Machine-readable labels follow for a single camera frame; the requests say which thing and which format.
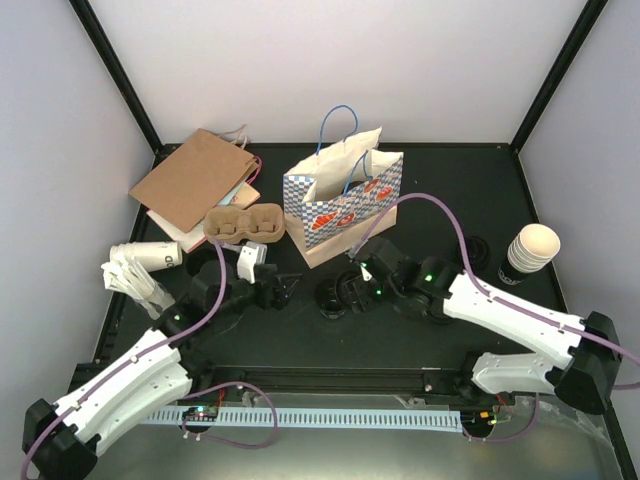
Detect left stack of paper cups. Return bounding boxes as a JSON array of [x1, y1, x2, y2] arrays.
[[109, 242, 183, 272]]

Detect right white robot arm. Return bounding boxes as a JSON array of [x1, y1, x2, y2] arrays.
[[336, 237, 622, 415]]

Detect light blue cable duct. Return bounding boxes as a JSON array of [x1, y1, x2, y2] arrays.
[[142, 406, 462, 433]]

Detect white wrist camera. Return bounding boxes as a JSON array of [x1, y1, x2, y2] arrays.
[[360, 266, 372, 282], [236, 241, 268, 284]]

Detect purple cable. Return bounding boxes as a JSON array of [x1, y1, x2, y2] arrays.
[[352, 193, 640, 445], [18, 237, 279, 480]]

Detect stack of paper cups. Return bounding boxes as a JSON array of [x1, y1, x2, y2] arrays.
[[109, 242, 183, 272], [507, 223, 561, 273]]

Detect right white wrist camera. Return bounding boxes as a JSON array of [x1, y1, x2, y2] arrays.
[[360, 266, 372, 282]]

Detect small circuit board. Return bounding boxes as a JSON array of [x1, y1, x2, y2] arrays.
[[182, 406, 219, 422]]

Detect black cup under right stack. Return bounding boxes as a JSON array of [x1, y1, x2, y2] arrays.
[[498, 257, 530, 286]]

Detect right stack of paper cups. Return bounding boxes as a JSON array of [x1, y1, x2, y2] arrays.
[[507, 223, 561, 273]]

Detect loose black cup lid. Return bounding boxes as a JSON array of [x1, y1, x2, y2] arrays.
[[428, 314, 454, 326]]

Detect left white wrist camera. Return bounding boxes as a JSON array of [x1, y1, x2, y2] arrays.
[[236, 241, 268, 284]]

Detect remaining pulp cup carriers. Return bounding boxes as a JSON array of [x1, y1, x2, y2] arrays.
[[205, 203, 286, 245]]

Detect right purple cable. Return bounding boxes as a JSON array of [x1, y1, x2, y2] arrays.
[[352, 193, 640, 445]]

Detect black plastic cup lid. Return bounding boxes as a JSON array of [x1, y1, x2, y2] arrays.
[[342, 181, 364, 195]]

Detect brown kraft paper bag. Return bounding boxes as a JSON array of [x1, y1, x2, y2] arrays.
[[130, 129, 256, 232]]

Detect pink and blue paper bags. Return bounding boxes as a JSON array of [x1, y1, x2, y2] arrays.
[[147, 156, 263, 253]]

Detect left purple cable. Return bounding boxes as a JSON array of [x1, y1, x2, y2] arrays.
[[18, 237, 279, 480]]

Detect blue checkered paper bag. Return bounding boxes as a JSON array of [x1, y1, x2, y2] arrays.
[[282, 104, 404, 268]]

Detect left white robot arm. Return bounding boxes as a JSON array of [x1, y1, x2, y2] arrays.
[[22, 260, 301, 479]]

